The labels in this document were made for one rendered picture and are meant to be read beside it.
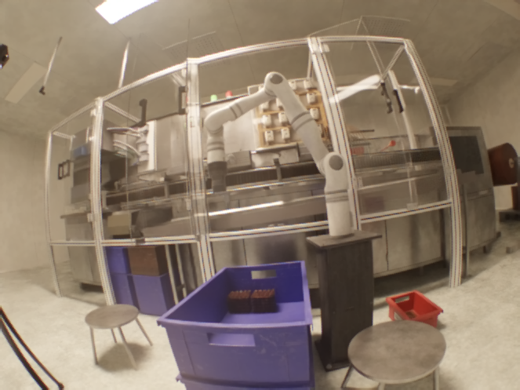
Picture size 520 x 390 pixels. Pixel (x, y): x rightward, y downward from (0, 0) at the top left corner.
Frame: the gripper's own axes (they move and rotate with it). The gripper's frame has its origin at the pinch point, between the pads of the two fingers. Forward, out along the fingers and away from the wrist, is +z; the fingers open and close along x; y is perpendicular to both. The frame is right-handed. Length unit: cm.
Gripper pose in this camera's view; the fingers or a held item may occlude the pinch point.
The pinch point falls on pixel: (227, 209)
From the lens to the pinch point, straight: 84.5
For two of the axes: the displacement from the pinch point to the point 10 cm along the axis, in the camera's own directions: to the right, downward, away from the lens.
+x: -0.1, -0.7, -10.0
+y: -9.9, 1.2, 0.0
